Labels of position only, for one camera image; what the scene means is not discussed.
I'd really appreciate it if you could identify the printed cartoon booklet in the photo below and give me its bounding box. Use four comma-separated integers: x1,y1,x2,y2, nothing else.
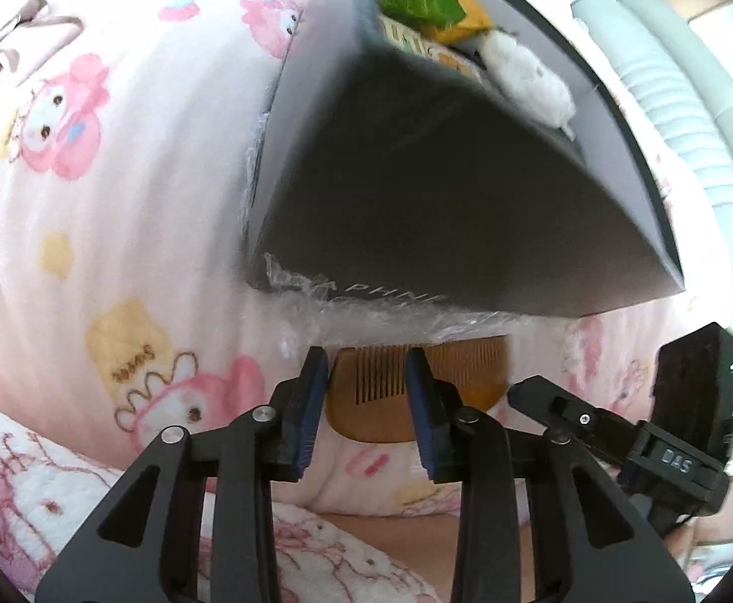
377,14,488,80

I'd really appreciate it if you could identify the black storage box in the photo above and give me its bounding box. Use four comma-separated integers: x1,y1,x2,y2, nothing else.
241,0,686,345

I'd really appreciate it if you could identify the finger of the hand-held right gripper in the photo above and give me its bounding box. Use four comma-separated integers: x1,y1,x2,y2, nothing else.
506,375,642,473

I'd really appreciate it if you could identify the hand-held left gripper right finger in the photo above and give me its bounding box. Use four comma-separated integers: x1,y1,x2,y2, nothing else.
404,347,697,603

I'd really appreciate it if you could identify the pink printed blanket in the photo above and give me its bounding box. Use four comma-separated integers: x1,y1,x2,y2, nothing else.
0,0,697,519

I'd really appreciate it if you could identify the wooden comb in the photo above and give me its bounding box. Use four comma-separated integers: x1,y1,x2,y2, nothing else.
325,335,513,445

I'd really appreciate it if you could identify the white plush keychain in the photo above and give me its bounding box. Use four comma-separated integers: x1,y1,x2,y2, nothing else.
478,30,579,128

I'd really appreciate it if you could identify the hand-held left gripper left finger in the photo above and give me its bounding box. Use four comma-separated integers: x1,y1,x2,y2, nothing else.
35,345,331,603

